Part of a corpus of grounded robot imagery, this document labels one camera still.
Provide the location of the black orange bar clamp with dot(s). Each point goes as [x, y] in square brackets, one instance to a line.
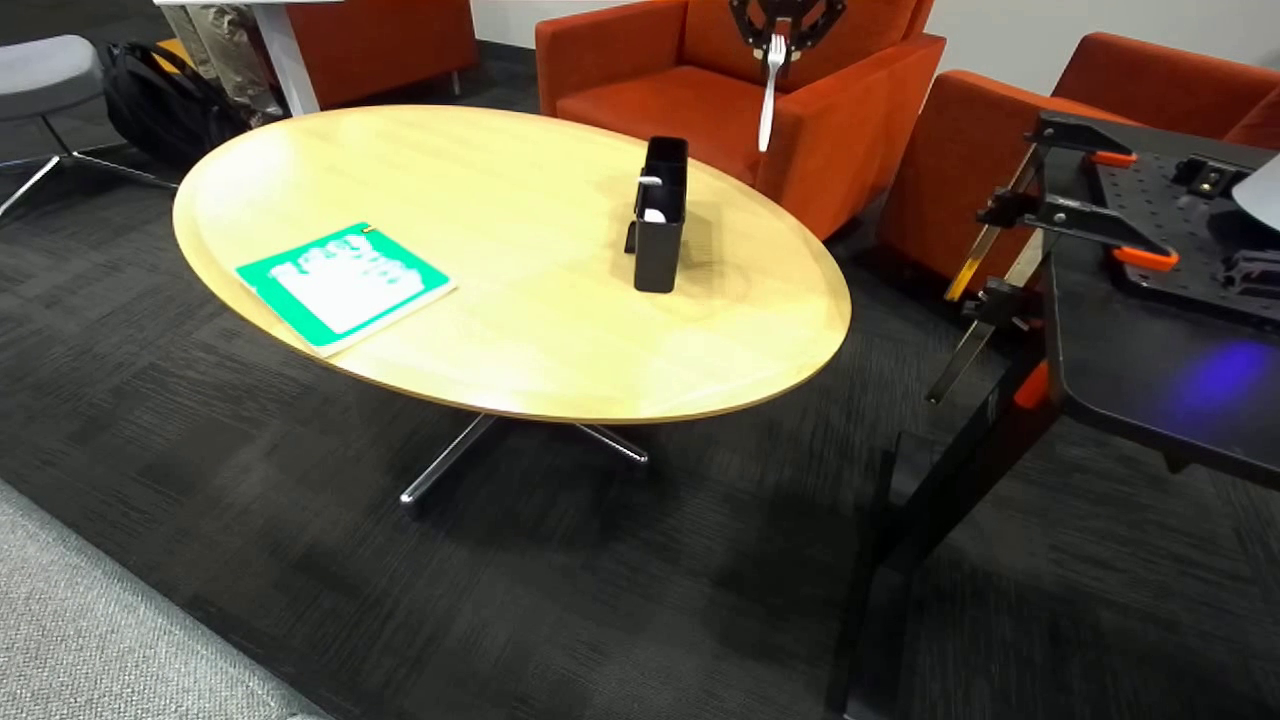
[1067, 214]
[1075, 135]

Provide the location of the green and white sheet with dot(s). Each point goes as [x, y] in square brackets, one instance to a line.
[346, 283]

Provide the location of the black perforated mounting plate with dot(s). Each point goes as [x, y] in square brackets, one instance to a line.
[1186, 214]

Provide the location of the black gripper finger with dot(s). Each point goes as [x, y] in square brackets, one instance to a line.
[750, 19]
[817, 19]

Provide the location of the white desk leg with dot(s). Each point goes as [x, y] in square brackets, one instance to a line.
[285, 61]

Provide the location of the round wooden table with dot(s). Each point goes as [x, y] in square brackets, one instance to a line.
[533, 306]

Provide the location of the grey office chair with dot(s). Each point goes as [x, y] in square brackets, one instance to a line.
[47, 73]

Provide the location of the dark metal stand table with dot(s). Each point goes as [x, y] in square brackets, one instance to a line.
[1147, 373]

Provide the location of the black backpack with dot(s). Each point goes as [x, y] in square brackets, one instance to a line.
[167, 102]

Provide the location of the black cutlery box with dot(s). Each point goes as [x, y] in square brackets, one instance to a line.
[656, 226]

